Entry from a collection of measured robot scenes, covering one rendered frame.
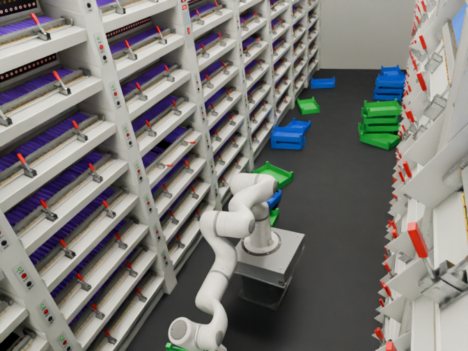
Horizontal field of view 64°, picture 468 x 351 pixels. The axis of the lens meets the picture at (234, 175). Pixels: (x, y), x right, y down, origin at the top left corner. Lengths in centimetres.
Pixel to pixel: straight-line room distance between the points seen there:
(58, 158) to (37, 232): 29
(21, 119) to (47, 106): 11
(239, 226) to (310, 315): 92
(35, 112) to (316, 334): 167
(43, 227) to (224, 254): 69
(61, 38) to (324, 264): 187
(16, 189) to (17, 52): 45
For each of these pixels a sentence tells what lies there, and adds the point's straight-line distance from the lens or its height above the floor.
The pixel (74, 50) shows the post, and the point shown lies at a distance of 173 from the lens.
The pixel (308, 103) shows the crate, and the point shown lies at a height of 0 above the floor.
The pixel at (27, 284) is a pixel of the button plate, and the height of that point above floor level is 83.
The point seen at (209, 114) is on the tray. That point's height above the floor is 77.
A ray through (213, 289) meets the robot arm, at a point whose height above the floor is 72.
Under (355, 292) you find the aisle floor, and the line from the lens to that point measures 234.
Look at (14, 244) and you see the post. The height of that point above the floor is 99.
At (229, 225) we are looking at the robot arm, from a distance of 147.
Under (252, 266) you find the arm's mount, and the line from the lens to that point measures 195.
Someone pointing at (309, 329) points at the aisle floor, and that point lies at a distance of 217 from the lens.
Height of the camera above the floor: 179
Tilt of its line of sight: 33 degrees down
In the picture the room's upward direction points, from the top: 8 degrees counter-clockwise
